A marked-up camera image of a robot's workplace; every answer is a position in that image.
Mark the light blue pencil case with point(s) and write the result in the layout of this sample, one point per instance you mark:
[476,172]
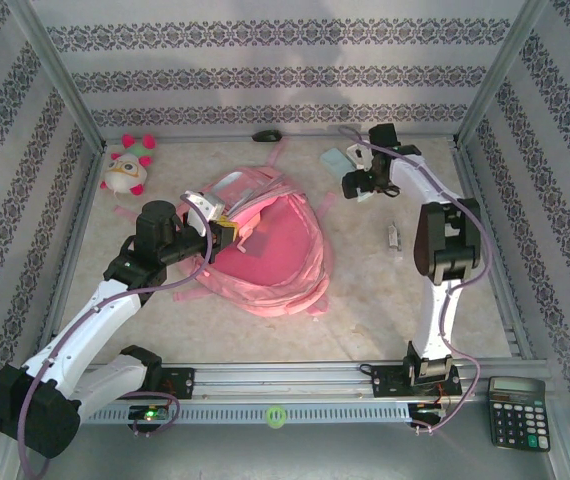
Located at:
[335,160]

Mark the pink student backpack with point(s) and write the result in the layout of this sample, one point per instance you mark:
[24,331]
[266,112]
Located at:
[285,250]

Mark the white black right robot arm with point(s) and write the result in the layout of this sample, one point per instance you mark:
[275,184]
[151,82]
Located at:
[410,175]

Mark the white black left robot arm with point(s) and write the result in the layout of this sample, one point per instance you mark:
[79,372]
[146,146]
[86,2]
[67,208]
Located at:
[90,325]

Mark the white pink plush toy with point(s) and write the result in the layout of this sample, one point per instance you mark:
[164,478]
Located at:
[125,172]

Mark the small black oval device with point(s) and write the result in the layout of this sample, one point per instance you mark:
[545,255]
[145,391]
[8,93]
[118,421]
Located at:
[267,135]

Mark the black desk calculator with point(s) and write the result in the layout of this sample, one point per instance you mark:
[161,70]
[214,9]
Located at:
[517,415]

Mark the metal table side rail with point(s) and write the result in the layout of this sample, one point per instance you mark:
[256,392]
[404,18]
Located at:
[466,172]
[81,220]

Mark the metal frame post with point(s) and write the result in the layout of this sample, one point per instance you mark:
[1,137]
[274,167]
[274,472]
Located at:
[498,75]
[62,75]

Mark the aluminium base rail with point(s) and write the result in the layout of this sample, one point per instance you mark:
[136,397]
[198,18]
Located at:
[285,382]

